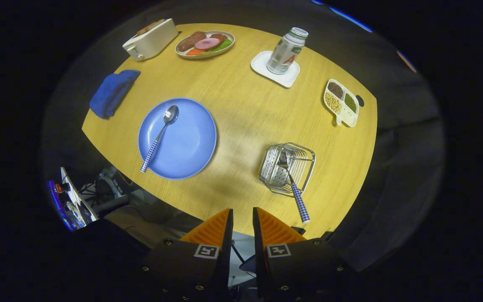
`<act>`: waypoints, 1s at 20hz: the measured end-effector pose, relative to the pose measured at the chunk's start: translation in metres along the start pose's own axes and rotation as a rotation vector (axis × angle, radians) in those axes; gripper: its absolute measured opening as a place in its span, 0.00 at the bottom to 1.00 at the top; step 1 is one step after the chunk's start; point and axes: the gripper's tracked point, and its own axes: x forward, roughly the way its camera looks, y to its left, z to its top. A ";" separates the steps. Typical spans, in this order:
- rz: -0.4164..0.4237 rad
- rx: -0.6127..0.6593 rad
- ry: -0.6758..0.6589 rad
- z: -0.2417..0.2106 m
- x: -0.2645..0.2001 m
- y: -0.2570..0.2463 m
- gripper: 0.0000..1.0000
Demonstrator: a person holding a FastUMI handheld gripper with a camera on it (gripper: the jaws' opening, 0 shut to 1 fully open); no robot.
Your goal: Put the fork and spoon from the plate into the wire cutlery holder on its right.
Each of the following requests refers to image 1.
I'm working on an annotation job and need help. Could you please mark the yellow soybeans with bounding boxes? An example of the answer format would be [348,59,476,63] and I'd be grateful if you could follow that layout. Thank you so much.
[325,93,343,114]

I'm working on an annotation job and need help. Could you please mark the spoon with blue checked handle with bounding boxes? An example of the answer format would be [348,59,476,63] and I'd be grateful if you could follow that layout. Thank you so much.
[140,105,179,173]

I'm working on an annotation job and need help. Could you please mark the round blue plate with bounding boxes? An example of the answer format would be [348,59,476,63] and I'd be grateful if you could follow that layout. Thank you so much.
[138,98,218,180]

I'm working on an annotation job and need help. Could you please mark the metal wire cutlery rack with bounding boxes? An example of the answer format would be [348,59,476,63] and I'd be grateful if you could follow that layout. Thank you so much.
[258,142,316,198]

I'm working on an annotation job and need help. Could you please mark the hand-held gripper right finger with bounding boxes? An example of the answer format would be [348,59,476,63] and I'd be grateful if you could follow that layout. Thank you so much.
[253,208,345,299]

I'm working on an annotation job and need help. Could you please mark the white square coaster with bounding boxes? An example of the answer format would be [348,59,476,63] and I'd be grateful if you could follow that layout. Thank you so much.
[251,50,300,89]

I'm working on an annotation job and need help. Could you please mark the oval white food plate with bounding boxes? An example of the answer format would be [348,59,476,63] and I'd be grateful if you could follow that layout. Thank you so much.
[175,31,236,59]

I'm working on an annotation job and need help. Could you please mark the folded blue cloth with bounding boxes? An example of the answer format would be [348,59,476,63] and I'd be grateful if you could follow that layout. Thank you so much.
[89,70,141,120]

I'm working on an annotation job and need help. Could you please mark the clear plastic drink bottle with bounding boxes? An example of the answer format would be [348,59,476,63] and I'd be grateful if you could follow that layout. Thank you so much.
[267,27,309,75]

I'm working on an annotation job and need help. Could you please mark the black cable bundle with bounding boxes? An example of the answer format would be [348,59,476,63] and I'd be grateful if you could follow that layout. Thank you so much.
[80,168,135,212]

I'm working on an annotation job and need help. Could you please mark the green lettuce leaf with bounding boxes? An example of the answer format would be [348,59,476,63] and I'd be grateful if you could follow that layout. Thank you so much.
[208,39,233,53]

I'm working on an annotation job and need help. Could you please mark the fork with blue checked handle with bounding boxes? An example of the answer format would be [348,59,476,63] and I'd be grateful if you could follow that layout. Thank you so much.
[278,151,311,224]

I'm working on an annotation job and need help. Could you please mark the white divided snack dish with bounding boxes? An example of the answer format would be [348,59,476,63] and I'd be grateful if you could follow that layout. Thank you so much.
[323,79,359,128]

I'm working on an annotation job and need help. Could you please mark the white equipment panel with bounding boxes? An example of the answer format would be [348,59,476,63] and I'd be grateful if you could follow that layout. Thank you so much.
[49,167,99,231]

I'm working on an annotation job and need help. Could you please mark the brown toast slice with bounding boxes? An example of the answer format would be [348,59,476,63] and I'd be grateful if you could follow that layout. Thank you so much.
[137,19,164,35]

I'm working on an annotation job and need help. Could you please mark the pink ham slice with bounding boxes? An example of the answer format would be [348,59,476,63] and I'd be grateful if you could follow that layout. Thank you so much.
[195,38,221,51]

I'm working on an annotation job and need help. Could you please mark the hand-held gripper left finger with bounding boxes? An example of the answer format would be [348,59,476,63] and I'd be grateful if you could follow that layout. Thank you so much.
[141,208,234,300]

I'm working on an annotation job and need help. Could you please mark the beige cloth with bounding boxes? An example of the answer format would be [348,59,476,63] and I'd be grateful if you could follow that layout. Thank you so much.
[103,206,192,248]

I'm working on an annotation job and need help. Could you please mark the white toaster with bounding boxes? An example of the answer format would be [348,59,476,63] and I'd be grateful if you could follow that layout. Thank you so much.
[122,18,179,62]

